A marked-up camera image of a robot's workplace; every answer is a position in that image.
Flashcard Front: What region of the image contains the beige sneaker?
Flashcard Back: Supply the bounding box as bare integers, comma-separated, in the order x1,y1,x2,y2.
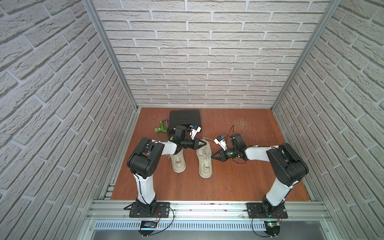
196,138,213,179
170,149,186,174

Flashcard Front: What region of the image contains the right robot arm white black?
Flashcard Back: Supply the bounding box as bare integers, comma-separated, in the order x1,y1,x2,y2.
211,134,309,218

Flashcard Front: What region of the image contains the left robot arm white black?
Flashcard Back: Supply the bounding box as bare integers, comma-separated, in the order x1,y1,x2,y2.
127,125,207,216

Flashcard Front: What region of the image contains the black plastic tool case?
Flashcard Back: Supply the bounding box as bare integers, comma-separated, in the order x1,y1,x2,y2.
168,109,202,137

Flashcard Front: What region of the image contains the right controller board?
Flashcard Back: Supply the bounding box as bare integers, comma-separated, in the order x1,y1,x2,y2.
264,222,281,238

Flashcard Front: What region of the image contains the controller board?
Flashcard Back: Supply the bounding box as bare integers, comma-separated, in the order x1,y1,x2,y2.
139,221,158,237
264,222,281,238

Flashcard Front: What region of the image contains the left controller board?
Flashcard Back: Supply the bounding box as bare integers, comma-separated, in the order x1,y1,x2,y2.
139,221,158,237

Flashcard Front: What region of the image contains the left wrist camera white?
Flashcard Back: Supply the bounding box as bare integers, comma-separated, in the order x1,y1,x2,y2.
190,125,201,140

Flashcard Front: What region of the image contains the green handled tool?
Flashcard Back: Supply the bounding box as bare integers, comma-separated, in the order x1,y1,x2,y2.
155,120,168,133

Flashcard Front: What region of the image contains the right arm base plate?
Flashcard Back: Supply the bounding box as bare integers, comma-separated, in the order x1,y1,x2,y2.
246,202,288,220

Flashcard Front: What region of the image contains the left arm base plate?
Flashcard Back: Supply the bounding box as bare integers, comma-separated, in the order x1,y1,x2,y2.
129,201,170,218

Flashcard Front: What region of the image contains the aluminium front rail frame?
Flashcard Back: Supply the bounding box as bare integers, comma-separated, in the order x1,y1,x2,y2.
77,200,341,240

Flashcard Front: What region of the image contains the left corner aluminium post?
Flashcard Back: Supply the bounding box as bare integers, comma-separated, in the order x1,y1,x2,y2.
83,0,139,111

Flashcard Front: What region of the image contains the corner aluminium post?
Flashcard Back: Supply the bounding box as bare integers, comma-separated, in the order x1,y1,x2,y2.
83,0,139,111
271,0,342,111

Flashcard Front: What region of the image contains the right corner aluminium post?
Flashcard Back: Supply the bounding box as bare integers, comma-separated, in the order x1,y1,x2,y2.
271,0,342,111

